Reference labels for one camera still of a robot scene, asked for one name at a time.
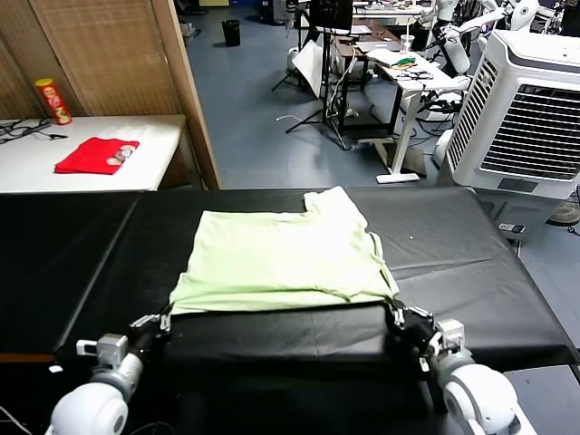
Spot white standing desk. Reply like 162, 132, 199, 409
362, 47, 459, 185

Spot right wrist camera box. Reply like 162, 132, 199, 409
430, 318, 466, 357

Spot white humanoid robot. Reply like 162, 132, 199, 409
414, 0, 472, 76

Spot wooden partition screen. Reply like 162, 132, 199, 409
0, 0, 222, 190

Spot black monitor on stand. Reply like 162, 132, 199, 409
309, 0, 353, 33

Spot white cable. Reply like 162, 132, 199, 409
0, 405, 31, 435

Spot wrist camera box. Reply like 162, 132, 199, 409
75, 333, 129, 364
430, 318, 466, 357

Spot narrow black table cover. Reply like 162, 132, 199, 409
0, 192, 142, 357

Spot grey laptop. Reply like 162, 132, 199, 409
355, 40, 400, 53

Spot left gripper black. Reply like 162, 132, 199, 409
130, 304, 176, 360

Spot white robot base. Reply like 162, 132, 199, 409
415, 74, 472, 123

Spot white air cooler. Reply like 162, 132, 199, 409
437, 30, 580, 227

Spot black trash bin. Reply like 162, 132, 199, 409
221, 20, 241, 47

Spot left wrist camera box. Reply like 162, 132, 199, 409
75, 333, 129, 364

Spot red folded t-shirt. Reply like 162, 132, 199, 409
53, 137, 140, 176

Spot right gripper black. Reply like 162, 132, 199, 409
388, 299, 439, 357

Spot white side table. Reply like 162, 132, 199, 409
0, 114, 189, 194

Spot black tripod stand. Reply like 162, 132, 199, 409
271, 26, 363, 150

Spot light green t-shirt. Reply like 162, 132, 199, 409
168, 185, 401, 316

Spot white reflector board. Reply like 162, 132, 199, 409
292, 41, 324, 99

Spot black cables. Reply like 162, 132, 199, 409
0, 118, 69, 145

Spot red chips can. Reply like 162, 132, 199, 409
34, 78, 73, 127

